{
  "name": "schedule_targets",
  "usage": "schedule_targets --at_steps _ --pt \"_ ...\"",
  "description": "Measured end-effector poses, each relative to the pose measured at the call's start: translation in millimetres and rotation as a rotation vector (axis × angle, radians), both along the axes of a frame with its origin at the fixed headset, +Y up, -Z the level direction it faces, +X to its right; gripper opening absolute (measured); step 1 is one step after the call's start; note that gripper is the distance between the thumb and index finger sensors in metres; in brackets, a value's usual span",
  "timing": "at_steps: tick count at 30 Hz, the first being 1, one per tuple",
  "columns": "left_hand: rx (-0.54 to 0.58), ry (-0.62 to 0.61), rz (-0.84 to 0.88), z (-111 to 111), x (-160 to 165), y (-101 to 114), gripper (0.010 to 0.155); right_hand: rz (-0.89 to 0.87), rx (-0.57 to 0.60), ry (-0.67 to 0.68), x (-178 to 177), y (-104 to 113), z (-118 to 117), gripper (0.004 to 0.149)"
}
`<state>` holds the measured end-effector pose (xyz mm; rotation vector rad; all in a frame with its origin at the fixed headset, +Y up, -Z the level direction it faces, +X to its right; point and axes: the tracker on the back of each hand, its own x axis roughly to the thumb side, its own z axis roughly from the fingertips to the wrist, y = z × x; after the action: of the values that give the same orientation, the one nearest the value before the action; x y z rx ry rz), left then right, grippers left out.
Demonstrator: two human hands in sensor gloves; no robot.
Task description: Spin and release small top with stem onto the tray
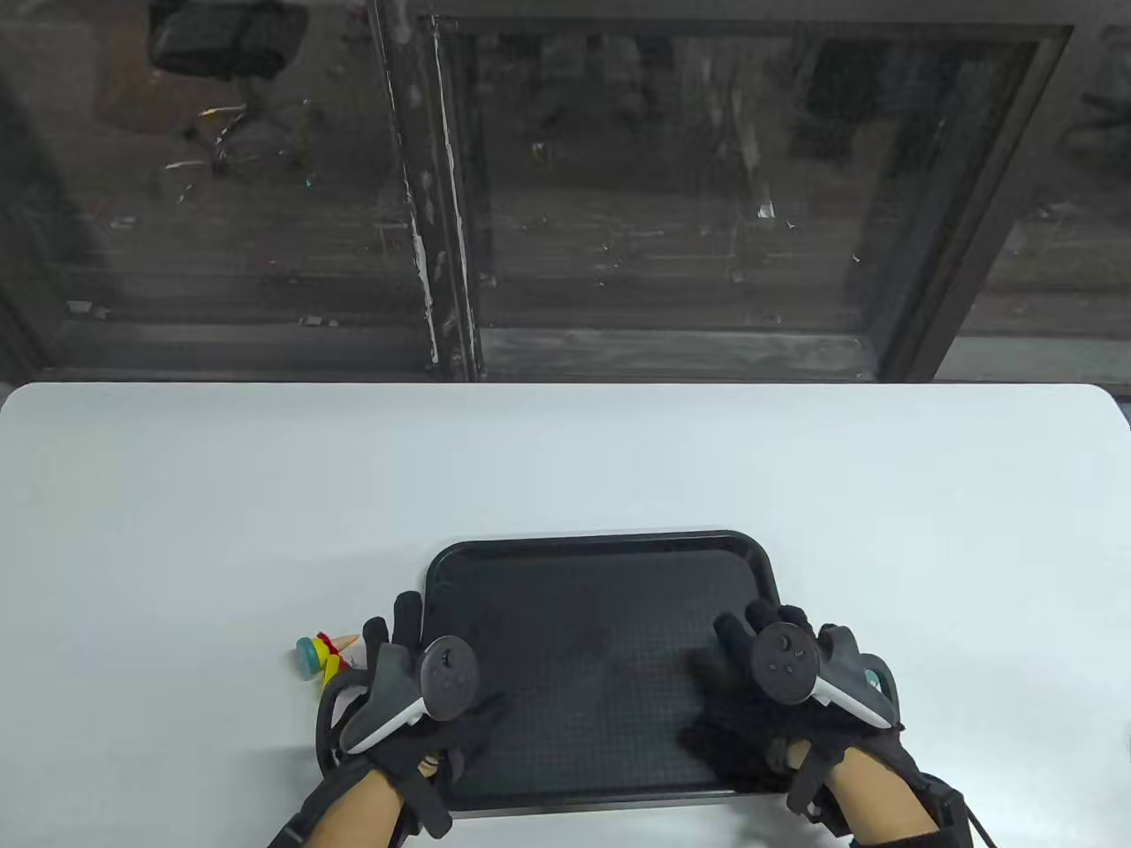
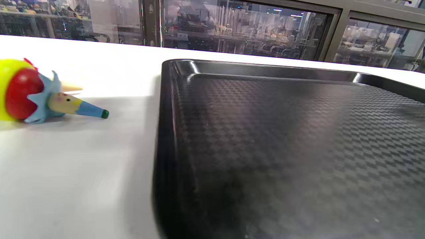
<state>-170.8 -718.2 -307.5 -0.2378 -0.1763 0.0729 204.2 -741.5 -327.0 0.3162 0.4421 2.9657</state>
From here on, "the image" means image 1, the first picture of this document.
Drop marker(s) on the person's left hand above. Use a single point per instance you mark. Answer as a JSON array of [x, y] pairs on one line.
[[406, 618]]

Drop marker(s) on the person's right hand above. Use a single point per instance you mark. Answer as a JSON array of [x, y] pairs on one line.
[[751, 733]]

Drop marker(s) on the person's left forearm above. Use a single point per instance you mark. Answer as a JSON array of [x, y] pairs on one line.
[[353, 813]]

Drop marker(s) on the person's right forearm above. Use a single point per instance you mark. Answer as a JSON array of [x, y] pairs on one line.
[[875, 795]]

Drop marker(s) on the grey left hand controller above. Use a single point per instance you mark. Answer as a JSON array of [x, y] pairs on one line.
[[451, 676]]

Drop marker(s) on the grey hand controller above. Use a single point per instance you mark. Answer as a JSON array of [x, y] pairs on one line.
[[785, 662], [451, 676]]

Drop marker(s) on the grey right hand controller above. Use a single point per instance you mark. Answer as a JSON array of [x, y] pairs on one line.
[[785, 662]]

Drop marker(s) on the black plastic tray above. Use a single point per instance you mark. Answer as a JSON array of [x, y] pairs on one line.
[[601, 618]]

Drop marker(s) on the black office chair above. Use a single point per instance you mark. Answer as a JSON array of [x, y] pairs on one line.
[[221, 40]]

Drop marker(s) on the dark metal window frame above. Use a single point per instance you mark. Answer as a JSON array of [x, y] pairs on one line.
[[442, 265]]

